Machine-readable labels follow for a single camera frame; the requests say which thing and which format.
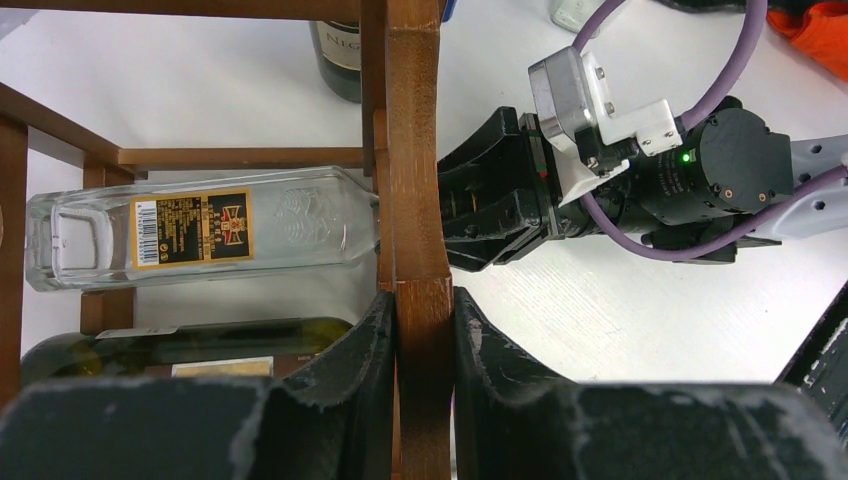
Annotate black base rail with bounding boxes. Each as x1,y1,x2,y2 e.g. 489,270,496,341
776,284,847,450

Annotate blue square glass bottle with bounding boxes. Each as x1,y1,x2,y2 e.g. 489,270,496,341
441,0,457,23

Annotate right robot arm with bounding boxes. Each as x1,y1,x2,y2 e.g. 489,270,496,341
437,97,847,272

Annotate clear square bottle black cap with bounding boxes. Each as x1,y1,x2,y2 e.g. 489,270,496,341
24,166,379,292

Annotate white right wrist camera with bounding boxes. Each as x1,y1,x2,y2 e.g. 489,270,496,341
528,47,683,205

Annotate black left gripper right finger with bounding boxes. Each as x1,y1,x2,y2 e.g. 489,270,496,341
453,287,847,479

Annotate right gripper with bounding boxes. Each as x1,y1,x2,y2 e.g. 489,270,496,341
437,106,636,272

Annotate green wine bottle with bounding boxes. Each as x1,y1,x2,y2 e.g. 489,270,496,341
309,21,362,104
21,317,352,386

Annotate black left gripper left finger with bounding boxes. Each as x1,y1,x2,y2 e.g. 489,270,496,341
1,292,395,479

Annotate brown wooden wine rack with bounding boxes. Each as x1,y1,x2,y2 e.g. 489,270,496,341
1,1,454,479

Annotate clear round glass bottle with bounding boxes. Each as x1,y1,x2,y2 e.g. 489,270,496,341
550,0,605,33

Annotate orange cloth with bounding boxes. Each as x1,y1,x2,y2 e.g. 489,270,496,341
767,1,847,82

